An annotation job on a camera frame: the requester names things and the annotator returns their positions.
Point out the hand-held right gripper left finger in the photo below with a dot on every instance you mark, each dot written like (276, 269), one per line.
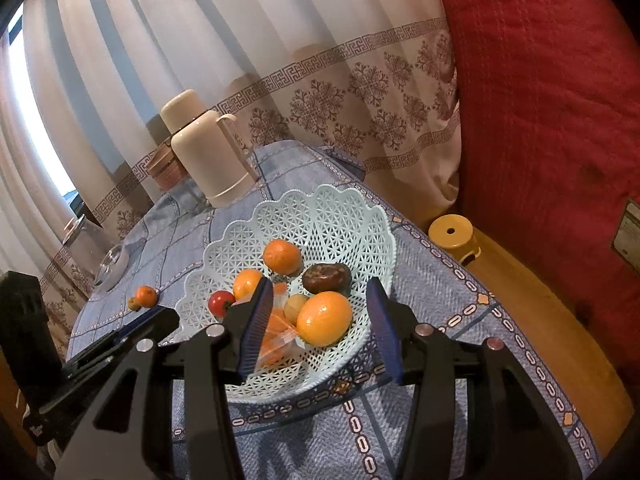
(257, 325)

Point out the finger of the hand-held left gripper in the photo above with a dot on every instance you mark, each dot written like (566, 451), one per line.
(140, 327)

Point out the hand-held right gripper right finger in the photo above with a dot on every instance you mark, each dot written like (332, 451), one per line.
(382, 330)

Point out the clear bag of orange fruit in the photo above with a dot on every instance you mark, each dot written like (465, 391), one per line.
(277, 340)

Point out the small yellow-green fruit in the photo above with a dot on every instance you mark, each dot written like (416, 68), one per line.
(133, 304)
(294, 305)

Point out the red tomato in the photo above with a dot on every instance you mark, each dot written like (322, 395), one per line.
(146, 296)
(220, 304)

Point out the large orange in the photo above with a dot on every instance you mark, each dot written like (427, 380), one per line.
(324, 318)

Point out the dark brown fruit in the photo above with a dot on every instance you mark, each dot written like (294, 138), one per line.
(326, 277)

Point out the pale lattice plastic basket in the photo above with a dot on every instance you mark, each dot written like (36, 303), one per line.
(330, 220)

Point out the glass bowl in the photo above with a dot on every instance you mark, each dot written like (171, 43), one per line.
(114, 265)

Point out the metal lidded pot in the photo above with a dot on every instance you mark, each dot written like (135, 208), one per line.
(74, 230)

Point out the yellow plastic stool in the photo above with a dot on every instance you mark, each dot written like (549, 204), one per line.
(452, 235)

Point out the brown round container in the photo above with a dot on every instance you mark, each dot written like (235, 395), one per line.
(165, 170)

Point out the window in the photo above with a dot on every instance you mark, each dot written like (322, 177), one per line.
(35, 110)

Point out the red sofa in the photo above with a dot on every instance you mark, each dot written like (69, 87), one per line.
(540, 110)

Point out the beige patterned curtain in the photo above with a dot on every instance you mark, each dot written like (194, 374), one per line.
(325, 35)

